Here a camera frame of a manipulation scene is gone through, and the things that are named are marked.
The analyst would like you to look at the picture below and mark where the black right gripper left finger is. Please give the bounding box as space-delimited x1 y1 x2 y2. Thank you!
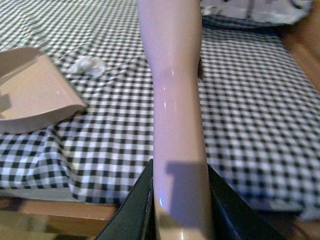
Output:
95 159 156 240

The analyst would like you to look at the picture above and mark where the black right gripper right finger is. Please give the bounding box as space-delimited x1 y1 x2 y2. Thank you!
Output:
207 165 284 240

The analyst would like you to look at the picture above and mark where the beige plastic dustpan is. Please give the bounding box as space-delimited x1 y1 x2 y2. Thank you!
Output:
0 47 86 134

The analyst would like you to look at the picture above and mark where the beige hand brush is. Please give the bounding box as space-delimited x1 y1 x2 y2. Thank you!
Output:
137 0 215 240

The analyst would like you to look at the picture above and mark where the black white checkered bedsheet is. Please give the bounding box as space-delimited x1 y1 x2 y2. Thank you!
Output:
0 0 320 219

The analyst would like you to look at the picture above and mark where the crumpled white tissue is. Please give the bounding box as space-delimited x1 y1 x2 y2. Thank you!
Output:
68 56 107 78

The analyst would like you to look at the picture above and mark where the white patterned pillow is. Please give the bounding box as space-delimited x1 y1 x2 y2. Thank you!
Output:
200 0 313 25

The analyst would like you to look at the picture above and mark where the wooden bed frame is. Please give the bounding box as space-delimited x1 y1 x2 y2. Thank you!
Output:
0 196 118 237

